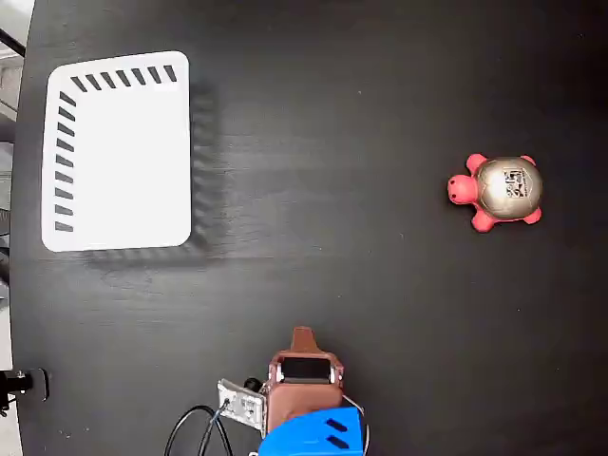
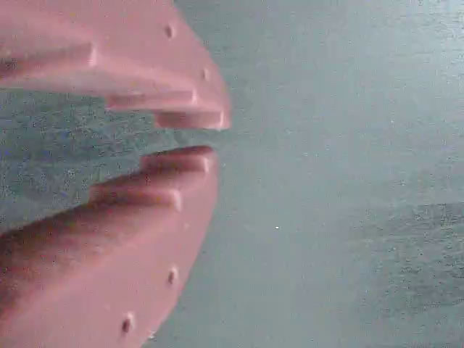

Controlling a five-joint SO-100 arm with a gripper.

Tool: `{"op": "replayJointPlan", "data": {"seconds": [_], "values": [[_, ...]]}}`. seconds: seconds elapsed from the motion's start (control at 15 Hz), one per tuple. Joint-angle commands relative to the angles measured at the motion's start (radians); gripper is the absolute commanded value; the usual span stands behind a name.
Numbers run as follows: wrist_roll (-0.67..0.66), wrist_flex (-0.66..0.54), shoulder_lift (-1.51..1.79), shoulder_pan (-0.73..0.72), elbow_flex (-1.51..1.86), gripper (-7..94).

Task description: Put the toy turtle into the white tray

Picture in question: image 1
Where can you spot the red turtle toy silver shell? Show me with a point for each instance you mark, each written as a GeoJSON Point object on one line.
{"type": "Point", "coordinates": [508, 190]}

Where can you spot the black table clamp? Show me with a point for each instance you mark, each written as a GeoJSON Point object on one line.
{"type": "Point", "coordinates": [35, 385]}

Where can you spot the white plastic basket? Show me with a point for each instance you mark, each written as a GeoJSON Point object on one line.
{"type": "Point", "coordinates": [128, 161]}

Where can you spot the black rod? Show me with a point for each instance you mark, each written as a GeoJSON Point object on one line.
{"type": "Point", "coordinates": [12, 42]}

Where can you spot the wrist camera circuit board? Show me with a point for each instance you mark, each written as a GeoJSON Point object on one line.
{"type": "Point", "coordinates": [242, 404]}

